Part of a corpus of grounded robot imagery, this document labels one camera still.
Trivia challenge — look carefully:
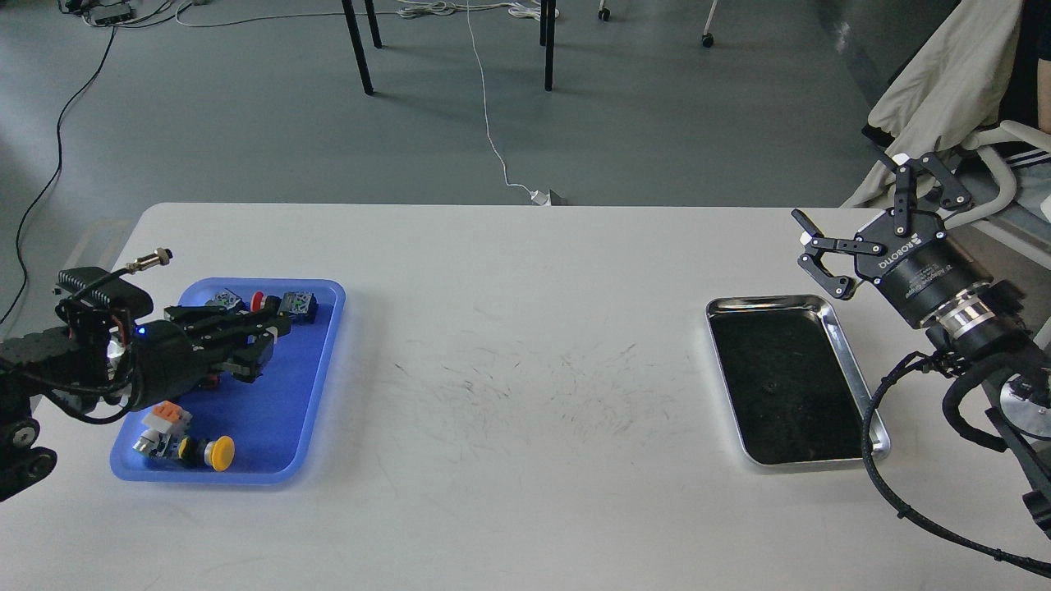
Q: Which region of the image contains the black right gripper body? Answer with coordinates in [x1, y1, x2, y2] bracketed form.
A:
[856, 210, 992, 329]

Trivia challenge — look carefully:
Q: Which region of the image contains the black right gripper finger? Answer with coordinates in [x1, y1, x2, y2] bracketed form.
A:
[891, 151, 973, 238]
[791, 208, 888, 300]

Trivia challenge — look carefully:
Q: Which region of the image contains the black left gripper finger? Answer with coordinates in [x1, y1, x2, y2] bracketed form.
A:
[200, 332, 277, 384]
[164, 298, 291, 341]

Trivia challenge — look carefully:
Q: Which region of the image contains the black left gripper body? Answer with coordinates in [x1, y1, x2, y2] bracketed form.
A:
[129, 319, 209, 411]

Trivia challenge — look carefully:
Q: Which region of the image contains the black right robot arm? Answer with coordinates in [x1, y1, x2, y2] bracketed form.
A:
[792, 152, 1050, 577]

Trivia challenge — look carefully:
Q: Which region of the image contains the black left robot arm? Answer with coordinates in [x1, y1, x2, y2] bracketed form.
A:
[2, 296, 292, 500]

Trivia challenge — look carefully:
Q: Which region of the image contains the orange grey contact block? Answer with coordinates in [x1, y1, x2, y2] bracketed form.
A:
[132, 401, 194, 458]

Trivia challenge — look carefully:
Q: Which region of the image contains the white office chair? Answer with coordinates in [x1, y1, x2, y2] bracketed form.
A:
[947, 120, 1049, 257]

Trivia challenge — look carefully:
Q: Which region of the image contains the blue plastic tray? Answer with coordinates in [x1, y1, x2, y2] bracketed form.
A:
[109, 277, 346, 486]

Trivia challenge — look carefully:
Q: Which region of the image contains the beige jacket on chair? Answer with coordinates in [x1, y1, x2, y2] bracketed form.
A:
[867, 1, 1022, 158]

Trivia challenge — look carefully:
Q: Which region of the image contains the steel metal tray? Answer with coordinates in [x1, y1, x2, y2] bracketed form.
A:
[705, 293, 870, 474]

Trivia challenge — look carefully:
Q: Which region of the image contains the white power adapter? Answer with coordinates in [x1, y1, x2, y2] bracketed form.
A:
[530, 190, 568, 206]

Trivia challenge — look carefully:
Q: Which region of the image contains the black power strip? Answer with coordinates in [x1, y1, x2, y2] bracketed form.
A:
[84, 1, 135, 27]

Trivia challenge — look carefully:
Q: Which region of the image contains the black table leg left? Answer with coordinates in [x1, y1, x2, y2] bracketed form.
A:
[341, 0, 383, 96]

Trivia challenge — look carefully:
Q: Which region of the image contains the black table leg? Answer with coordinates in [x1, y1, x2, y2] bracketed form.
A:
[341, 0, 383, 96]
[539, 0, 557, 91]

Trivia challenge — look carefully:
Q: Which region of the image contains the black table leg right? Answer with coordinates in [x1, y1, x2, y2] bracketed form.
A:
[539, 0, 557, 91]

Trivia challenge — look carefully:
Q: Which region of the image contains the green push button switch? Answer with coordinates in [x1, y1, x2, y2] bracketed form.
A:
[206, 289, 248, 314]

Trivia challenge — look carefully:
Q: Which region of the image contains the red push button switch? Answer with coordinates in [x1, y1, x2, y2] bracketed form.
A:
[248, 291, 320, 324]

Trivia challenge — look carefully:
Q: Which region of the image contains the yellow push button switch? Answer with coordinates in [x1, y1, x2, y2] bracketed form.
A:
[162, 435, 236, 472]

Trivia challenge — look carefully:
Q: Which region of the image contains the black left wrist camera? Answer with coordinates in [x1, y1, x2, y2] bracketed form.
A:
[55, 267, 154, 332]

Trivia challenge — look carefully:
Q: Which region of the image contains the black floor cable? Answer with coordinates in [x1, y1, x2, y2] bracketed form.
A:
[0, 0, 177, 325]

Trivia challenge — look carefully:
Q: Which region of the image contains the white floor cable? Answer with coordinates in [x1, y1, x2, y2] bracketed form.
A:
[172, 0, 562, 198]

